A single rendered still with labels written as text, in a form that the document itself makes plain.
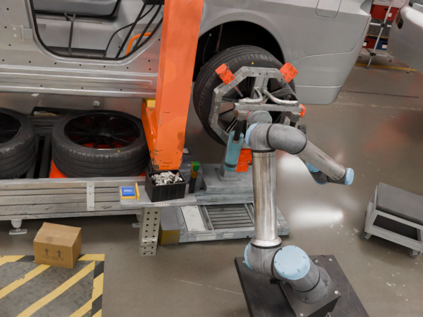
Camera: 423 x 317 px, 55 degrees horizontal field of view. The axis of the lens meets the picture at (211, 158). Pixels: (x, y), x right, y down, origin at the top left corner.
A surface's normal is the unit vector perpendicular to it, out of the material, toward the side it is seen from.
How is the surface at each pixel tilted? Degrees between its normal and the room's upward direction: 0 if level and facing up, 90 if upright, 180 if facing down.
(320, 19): 90
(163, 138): 90
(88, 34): 50
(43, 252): 90
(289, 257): 40
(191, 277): 0
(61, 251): 90
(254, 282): 0
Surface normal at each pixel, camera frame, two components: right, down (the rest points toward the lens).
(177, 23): 0.25, 0.54
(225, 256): 0.15, -0.84
